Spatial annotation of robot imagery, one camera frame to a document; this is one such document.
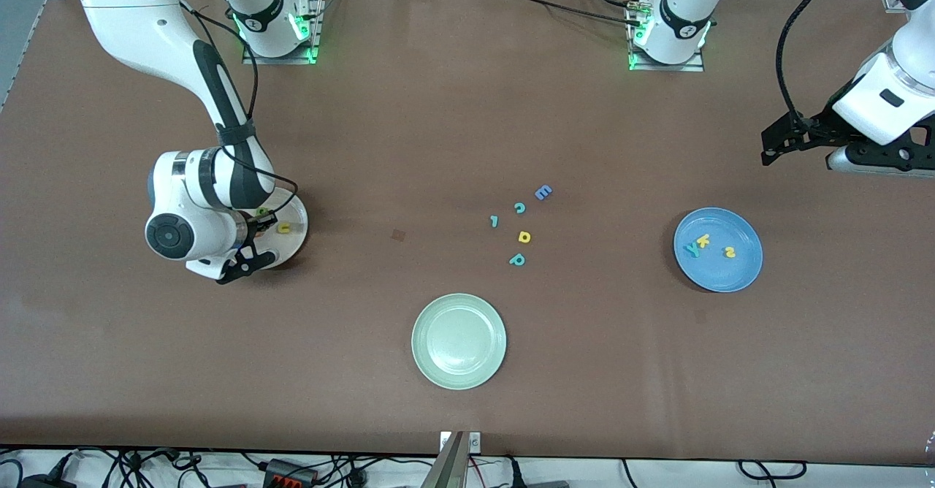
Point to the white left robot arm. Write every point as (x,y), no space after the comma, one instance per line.
(906,57)

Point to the brown table mat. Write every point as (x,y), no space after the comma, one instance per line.
(146,364)

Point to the white metal bracket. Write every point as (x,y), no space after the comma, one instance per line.
(475,442)

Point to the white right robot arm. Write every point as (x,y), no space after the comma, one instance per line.
(131,20)

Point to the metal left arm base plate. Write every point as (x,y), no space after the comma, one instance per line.
(694,66)

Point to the beige brown plate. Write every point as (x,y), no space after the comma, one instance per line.
(292,243)

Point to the grey metal post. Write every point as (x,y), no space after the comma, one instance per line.
(449,466)

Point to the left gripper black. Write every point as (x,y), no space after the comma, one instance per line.
(813,126)

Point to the yellow letter k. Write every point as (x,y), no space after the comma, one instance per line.
(703,239)

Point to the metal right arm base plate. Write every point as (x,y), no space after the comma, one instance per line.
(281,60)

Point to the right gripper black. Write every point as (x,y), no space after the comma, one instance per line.
(261,219)

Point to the black red power strip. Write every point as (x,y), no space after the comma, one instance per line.
(288,477)

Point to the blue letter m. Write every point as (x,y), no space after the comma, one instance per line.
(543,193)

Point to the pale green plate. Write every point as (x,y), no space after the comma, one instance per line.
(459,342)

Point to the blue plate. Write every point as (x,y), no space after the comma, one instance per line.
(719,276)

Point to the teal letter p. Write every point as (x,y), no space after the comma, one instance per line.
(513,261)

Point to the teal letter y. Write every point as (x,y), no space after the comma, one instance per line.
(692,250)

